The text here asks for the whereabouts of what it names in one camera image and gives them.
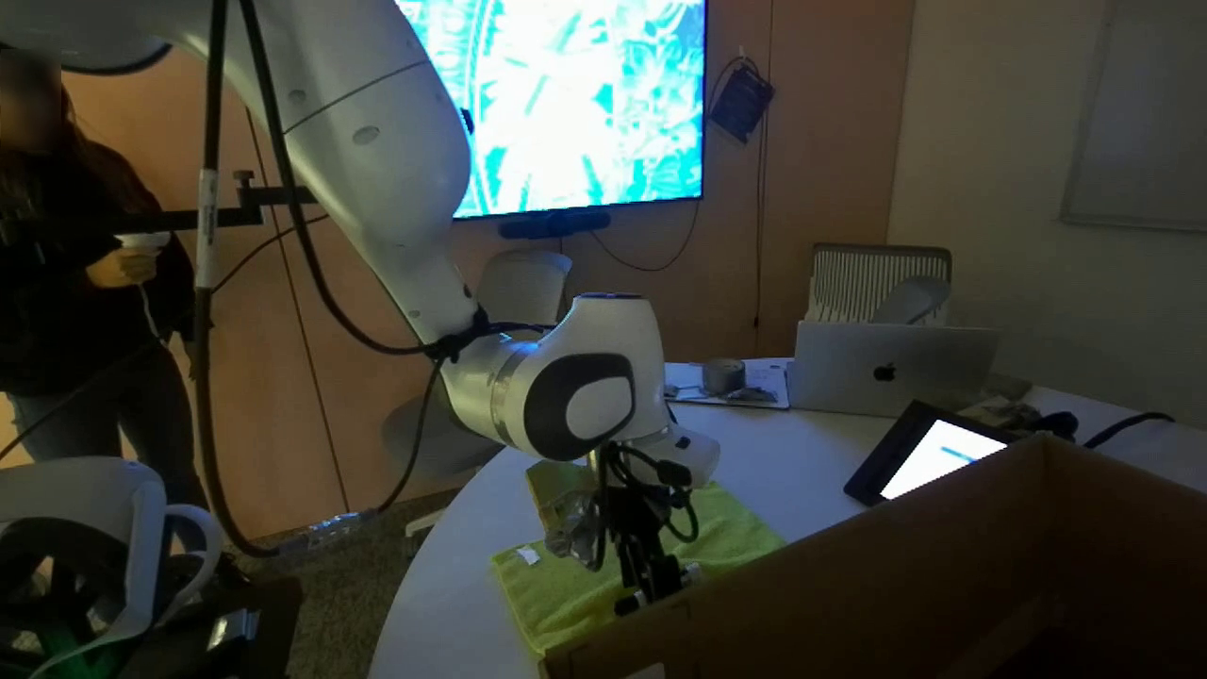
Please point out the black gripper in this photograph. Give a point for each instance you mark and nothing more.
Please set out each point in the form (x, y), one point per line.
(641, 565)

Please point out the yellow-green microfiber towel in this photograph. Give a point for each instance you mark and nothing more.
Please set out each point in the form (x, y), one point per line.
(555, 599)

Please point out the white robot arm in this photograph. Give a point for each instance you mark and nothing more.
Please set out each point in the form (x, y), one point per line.
(366, 128)

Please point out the brown cardboard box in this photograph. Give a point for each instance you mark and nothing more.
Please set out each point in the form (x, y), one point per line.
(1035, 565)

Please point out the silver Apple laptop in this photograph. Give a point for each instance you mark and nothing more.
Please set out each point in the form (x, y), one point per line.
(883, 368)

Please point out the black tablet with lit screen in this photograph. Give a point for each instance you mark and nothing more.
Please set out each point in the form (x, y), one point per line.
(921, 448)

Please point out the white office chair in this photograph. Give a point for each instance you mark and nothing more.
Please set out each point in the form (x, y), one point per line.
(125, 503)

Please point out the person in dark clothes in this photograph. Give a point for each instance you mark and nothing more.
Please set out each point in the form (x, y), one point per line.
(86, 318)

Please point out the wall-mounted television screen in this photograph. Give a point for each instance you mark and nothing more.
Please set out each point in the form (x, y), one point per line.
(575, 103)

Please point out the black power adapter on wall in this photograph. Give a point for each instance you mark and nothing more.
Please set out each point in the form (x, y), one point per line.
(739, 103)

